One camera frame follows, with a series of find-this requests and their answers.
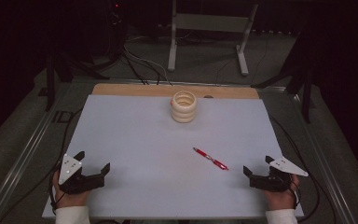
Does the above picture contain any dark device with red light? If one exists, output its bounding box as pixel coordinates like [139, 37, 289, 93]
[104, 0, 128, 62]

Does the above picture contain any white floor cable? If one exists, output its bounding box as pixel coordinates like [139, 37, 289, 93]
[122, 46, 172, 86]

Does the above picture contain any person's right hand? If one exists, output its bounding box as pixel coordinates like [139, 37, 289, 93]
[262, 174, 301, 212]

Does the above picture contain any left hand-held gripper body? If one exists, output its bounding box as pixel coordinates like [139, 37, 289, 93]
[58, 153, 106, 196]

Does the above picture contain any cream ribbed pen holder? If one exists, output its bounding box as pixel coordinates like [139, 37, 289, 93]
[170, 90, 198, 124]

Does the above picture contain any person's left hand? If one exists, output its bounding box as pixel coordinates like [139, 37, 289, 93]
[51, 169, 91, 210]

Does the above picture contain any aluminium floor rail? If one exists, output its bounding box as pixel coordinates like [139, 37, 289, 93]
[0, 92, 73, 224]
[288, 91, 358, 224]

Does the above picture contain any white table mat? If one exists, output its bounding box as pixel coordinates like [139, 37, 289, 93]
[41, 94, 305, 220]

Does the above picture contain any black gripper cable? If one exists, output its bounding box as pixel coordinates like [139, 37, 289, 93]
[268, 114, 322, 224]
[0, 106, 85, 224]

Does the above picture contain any black stand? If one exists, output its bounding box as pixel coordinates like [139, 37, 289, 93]
[250, 27, 316, 124]
[37, 46, 110, 112]

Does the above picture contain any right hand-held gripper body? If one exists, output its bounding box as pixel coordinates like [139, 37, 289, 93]
[249, 156, 310, 192]

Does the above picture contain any red pen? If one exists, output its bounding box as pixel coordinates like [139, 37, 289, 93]
[192, 147, 230, 172]

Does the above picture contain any grey metal stand frame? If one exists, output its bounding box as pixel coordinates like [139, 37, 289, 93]
[167, 0, 259, 77]

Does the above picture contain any black floor cable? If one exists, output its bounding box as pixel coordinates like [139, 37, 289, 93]
[122, 50, 162, 86]

